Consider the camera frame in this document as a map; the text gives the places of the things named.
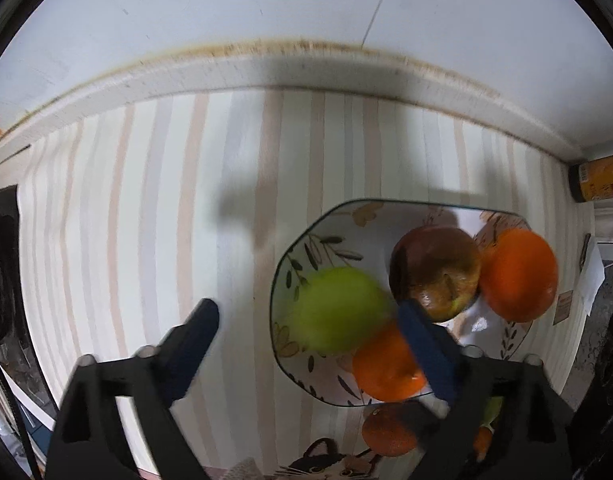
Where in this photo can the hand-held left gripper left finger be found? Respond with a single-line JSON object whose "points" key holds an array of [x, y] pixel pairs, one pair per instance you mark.
{"points": [[186, 355]]}

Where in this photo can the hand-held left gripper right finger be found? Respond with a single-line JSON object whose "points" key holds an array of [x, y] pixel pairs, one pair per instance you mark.
{"points": [[434, 355]]}

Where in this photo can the red apple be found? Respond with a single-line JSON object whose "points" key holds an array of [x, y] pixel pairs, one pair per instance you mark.
{"points": [[434, 270]]}

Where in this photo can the green apple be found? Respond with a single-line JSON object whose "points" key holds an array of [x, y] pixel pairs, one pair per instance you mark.
{"points": [[339, 310]]}

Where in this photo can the large orange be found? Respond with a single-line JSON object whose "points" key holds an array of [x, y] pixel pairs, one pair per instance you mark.
{"points": [[518, 275]]}

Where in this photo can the floral ceramic plate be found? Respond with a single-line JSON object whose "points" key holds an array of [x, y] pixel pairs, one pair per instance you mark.
{"points": [[336, 245]]}

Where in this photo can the small mandarin orange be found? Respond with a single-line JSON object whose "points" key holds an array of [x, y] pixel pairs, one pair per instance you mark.
{"points": [[386, 430]]}

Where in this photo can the striped tablecloth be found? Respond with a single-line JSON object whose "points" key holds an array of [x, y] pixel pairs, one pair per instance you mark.
{"points": [[161, 210]]}

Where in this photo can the cat print mat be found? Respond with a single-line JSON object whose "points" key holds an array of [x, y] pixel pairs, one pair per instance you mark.
{"points": [[326, 462]]}

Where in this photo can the white paper tag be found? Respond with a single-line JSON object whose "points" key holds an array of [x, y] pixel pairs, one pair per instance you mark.
{"points": [[592, 272]]}

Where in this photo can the yellow cylindrical can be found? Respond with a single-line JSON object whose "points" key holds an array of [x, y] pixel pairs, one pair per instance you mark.
{"points": [[598, 177]]}

